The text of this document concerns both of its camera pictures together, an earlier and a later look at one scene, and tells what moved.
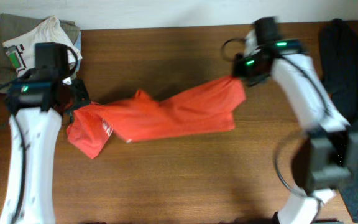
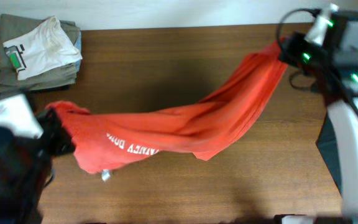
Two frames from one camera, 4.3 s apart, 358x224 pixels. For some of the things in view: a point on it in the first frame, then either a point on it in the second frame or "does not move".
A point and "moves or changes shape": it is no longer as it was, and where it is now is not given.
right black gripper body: x=249 y=67 to x=301 y=52
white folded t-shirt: x=21 y=51 does not move
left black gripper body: x=79 y=94 to x=56 y=142
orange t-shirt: x=206 y=108 moves or changes shape
